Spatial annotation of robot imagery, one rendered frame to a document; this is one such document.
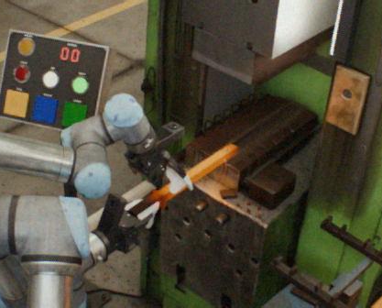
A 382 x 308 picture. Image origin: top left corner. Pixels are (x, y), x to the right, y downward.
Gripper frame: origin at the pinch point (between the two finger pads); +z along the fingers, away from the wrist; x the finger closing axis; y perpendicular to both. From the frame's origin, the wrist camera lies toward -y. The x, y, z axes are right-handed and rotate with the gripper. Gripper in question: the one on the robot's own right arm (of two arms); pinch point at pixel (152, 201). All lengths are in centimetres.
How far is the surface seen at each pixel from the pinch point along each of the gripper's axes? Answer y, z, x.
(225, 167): 2.3, 27.7, 2.7
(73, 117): -0.5, 11.2, -43.6
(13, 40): -17, 10, -71
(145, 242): 63, 37, -36
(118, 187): 99, 84, -99
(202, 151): 1.3, 27.7, -5.9
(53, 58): -15, 15, -57
